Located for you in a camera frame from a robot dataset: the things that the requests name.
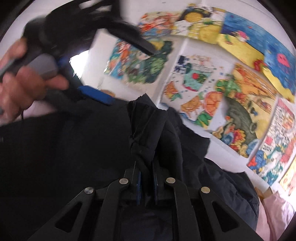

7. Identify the dark fish flowers drawing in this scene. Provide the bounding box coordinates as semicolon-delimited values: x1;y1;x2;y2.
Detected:
212;63;277;158

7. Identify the pink bed duvet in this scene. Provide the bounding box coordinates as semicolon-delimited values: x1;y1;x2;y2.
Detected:
256;192;295;240

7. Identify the yellow sun drawing poster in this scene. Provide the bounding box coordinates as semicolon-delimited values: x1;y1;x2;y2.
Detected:
171;4;226;44

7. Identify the person's left hand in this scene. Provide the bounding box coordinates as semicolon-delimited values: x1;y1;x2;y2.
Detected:
0;38;70;127

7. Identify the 2024 dragon drawing poster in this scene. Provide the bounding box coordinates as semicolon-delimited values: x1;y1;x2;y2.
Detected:
247;98;295;186

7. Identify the wooden bed frame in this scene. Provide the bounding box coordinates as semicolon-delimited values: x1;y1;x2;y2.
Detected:
255;187;274;201

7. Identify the black puffer jacket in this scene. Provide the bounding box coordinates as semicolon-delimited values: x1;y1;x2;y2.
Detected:
1;95;259;240

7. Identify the pale cartoon drawing poster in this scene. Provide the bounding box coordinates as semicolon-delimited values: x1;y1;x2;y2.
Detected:
280;159;296;196

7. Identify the blue sea jellyfish drawing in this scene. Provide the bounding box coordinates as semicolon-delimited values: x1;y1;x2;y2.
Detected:
217;12;295;102

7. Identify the red hair girl drawing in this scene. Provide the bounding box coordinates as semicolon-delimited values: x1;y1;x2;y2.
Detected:
137;11;181;37

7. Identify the fruit juice drawing poster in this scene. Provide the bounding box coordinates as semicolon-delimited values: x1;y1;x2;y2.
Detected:
159;55;234;132

